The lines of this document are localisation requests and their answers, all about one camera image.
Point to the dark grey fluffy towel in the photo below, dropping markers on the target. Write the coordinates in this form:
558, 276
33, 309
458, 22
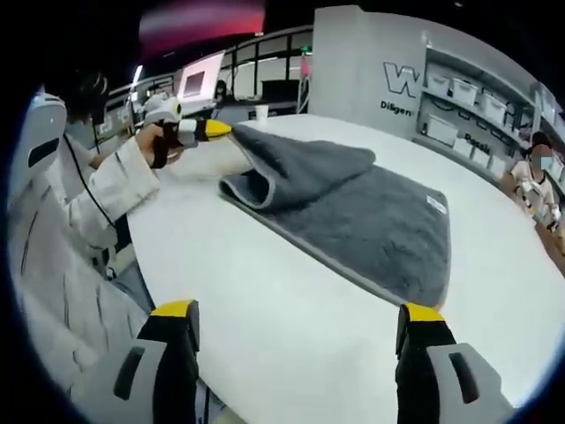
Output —
366, 221

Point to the person's left hand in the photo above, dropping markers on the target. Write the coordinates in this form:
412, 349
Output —
148, 143

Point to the white lamp bar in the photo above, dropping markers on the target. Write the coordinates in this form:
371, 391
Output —
137, 79

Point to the large display screen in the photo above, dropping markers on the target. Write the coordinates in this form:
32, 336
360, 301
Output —
201, 79

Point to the white paper cup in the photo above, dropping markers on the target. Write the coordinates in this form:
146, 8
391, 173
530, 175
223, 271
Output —
262, 113

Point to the black monitor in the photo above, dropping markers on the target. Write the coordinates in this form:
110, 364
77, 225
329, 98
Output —
280, 90

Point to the person's head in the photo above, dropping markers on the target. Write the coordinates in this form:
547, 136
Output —
86, 95

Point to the pink hanging cloth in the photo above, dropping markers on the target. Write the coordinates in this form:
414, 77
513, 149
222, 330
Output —
306, 66

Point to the white worn device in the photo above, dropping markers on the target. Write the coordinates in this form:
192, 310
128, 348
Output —
39, 132

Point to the group of white storage boxes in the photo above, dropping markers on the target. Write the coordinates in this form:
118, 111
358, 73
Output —
463, 90

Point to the grey metal shelf rack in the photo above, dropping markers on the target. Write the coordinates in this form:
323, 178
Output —
521, 101

